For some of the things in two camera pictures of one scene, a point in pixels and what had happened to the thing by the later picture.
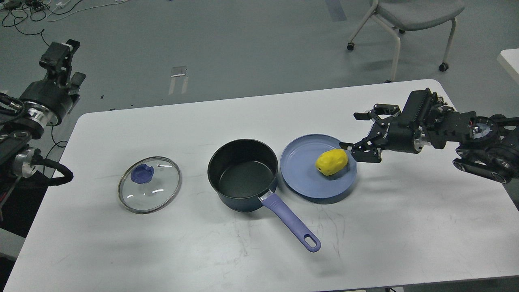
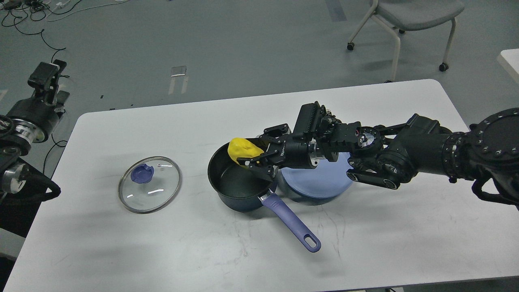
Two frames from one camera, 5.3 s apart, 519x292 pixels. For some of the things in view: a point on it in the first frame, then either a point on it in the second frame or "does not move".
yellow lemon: x=331 y=162 to x=239 y=147
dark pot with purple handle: x=242 y=172 does not move
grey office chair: x=412 y=15 does not move
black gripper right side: x=397 y=133 to x=299 y=153
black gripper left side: x=53 y=93 to x=39 y=111
